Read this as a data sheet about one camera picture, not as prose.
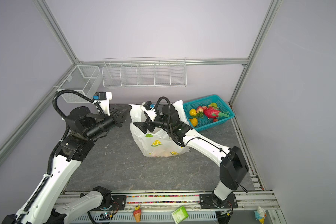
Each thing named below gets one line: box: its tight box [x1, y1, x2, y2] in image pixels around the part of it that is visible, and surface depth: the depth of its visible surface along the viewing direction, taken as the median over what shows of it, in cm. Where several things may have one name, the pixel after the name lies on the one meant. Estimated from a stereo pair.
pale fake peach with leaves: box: [196, 105, 207, 113], surface depth 111 cm
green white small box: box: [171, 205, 189, 224], surface depth 70 cm
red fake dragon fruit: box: [203, 106, 231, 119], surface depth 107 cm
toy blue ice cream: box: [254, 206, 267, 224], surface depth 69 cm
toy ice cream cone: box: [133, 204, 142, 223], surface depth 71 cm
